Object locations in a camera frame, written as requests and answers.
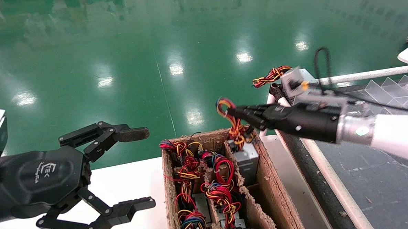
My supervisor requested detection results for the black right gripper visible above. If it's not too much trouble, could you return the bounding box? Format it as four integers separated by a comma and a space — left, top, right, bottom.
227, 101, 342, 148

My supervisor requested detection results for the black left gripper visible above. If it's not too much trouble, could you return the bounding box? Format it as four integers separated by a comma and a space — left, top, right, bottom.
0, 119, 158, 229

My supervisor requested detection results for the black pipe joint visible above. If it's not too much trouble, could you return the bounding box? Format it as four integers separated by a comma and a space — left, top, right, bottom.
270, 83, 286, 100

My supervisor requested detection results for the brown cardboard box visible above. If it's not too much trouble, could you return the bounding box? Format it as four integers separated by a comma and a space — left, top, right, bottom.
160, 125, 308, 229

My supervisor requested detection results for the long white horizontal pipe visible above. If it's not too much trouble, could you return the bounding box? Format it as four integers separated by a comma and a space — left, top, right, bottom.
318, 65, 408, 87

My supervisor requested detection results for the clear acrylic divider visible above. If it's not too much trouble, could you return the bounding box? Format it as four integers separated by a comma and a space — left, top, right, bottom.
363, 75, 408, 116

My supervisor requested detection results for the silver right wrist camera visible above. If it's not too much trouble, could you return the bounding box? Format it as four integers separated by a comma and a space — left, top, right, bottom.
291, 87, 350, 110

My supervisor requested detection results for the white slanted frame pipe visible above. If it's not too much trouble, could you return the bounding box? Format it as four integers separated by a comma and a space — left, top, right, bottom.
277, 93, 376, 229

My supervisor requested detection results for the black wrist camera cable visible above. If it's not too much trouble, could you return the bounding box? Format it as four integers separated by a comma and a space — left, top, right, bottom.
313, 43, 408, 120

